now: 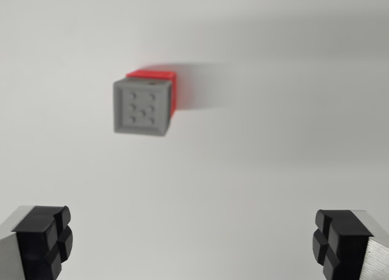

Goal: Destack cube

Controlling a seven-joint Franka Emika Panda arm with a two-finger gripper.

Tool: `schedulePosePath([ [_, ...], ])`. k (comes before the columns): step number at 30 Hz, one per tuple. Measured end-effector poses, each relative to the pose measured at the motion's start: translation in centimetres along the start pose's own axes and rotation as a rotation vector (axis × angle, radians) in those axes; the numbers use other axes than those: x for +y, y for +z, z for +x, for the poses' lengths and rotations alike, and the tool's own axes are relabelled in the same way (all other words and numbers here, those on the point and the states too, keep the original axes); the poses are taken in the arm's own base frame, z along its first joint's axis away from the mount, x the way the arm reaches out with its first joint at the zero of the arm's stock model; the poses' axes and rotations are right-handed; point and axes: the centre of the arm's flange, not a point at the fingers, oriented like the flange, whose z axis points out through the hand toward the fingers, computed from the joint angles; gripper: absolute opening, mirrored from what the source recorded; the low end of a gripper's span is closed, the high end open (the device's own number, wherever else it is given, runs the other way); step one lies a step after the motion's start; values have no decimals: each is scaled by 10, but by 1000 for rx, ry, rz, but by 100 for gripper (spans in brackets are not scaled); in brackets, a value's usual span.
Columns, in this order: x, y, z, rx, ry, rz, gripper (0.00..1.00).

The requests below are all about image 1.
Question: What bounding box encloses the grey embossed cube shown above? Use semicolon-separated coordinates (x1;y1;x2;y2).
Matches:
113;77;173;138

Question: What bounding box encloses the red embossed cube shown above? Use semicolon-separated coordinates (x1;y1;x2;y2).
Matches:
125;69;178;118

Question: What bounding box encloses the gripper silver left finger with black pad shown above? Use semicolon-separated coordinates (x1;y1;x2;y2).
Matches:
0;205;74;280

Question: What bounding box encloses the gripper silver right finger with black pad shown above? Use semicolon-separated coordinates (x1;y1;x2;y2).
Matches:
311;209;389;280

